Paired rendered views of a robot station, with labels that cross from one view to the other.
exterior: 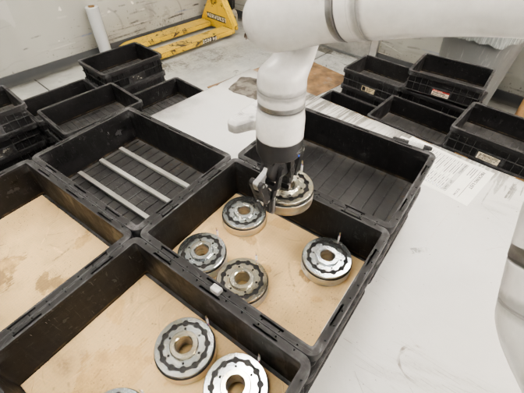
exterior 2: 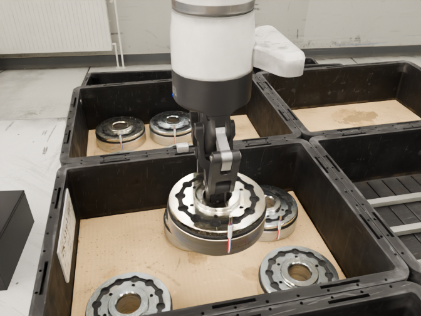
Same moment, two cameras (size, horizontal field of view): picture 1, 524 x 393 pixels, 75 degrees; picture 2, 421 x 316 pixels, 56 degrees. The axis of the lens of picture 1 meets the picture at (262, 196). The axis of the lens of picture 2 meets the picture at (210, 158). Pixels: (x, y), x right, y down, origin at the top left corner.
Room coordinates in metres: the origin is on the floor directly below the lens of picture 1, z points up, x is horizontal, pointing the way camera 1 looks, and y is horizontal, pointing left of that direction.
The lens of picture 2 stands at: (0.68, -0.29, 1.27)
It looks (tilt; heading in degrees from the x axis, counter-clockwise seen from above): 34 degrees down; 132
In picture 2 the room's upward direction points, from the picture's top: straight up
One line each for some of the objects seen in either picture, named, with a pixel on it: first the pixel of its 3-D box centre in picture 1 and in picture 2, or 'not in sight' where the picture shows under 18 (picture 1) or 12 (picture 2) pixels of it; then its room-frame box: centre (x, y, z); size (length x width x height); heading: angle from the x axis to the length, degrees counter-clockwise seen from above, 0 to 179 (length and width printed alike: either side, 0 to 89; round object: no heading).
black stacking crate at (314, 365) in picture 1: (264, 251); (207, 246); (0.42, -0.01, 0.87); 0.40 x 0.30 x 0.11; 54
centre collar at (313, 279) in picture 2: (243, 210); (299, 273); (0.53, 0.04, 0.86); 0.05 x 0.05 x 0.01
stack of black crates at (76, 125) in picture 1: (105, 143); not in sight; (1.47, 0.83, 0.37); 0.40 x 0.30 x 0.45; 137
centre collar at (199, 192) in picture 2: (286, 183); (217, 195); (0.47, -0.05, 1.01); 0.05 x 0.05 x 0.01
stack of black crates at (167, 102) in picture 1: (169, 122); not in sight; (1.77, 0.56, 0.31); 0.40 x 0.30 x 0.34; 138
